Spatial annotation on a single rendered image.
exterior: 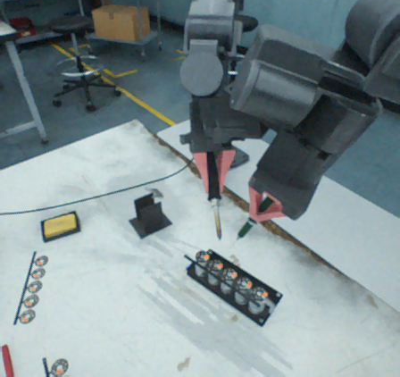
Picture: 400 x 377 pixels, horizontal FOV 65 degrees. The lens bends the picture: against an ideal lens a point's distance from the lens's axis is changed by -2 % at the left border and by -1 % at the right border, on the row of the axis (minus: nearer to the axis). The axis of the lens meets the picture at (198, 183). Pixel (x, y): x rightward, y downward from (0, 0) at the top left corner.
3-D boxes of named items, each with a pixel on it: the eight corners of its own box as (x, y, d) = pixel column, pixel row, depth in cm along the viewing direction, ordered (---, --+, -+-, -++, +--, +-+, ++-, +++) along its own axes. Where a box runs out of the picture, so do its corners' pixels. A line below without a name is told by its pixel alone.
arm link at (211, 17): (240, 23, 45) (249, -63, 61) (177, 21, 46) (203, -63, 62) (235, 92, 55) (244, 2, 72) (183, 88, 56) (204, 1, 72)
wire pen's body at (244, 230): (243, 241, 46) (279, 198, 38) (234, 235, 47) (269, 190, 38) (247, 234, 47) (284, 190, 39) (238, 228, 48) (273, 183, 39)
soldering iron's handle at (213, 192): (220, 201, 55) (212, 138, 60) (222, 196, 53) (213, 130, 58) (206, 203, 55) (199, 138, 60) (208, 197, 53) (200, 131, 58)
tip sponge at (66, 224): (77, 214, 71) (75, 209, 70) (81, 231, 67) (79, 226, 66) (41, 225, 68) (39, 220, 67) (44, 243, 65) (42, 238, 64)
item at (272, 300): (186, 276, 59) (186, 272, 58) (209, 251, 63) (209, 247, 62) (262, 330, 51) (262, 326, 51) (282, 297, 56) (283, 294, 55)
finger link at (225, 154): (237, 195, 52) (235, 137, 50) (193, 198, 51) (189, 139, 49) (229, 187, 58) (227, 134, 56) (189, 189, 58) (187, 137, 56)
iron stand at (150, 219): (163, 239, 70) (184, 204, 67) (130, 239, 64) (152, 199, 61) (150, 222, 74) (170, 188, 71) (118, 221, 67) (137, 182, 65)
